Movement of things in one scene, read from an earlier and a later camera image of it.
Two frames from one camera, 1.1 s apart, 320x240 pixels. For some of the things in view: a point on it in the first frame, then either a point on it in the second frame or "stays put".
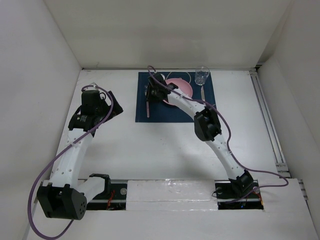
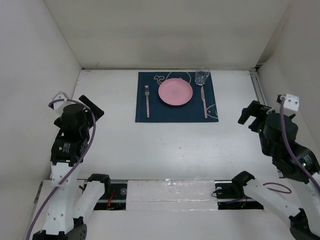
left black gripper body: [103, 110] → [88, 125]
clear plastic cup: [201, 73] stays put
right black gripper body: [151, 94] → [262, 139]
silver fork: [148, 111] stays put
